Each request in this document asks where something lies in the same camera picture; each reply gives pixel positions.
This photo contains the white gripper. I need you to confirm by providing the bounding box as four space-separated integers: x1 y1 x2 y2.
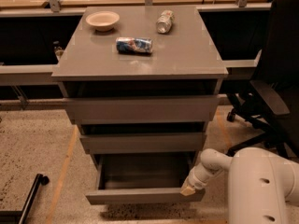
180 163 221 196

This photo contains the grey long desk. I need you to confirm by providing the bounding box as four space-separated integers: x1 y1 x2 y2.
0 0 273 109

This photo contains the grey bottom drawer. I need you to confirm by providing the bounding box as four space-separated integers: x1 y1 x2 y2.
86 152 205 204

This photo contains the grey middle drawer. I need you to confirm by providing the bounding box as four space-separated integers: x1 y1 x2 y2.
80 133 206 154

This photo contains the grey drawer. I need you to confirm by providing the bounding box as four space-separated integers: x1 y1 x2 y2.
65 95 219 124
86 152 205 204
80 133 206 154

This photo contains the blue crushed soda can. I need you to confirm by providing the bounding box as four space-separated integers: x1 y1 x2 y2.
116 37 152 55

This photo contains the black office chair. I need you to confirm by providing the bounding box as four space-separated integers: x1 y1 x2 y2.
227 0 299 157

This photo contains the grey top drawer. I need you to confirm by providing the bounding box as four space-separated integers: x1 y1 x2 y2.
65 95 219 124

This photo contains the white paper bowl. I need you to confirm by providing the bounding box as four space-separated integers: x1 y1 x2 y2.
86 11 120 32

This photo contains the clear plastic water bottle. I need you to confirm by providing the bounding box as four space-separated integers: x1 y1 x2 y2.
156 10 175 34

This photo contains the black wheeled base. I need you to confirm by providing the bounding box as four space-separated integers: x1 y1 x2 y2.
0 174 50 224

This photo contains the grey drawer cabinet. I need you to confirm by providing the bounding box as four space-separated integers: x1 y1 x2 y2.
51 5 229 170

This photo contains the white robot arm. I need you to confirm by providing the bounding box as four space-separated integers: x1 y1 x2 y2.
180 147 299 224

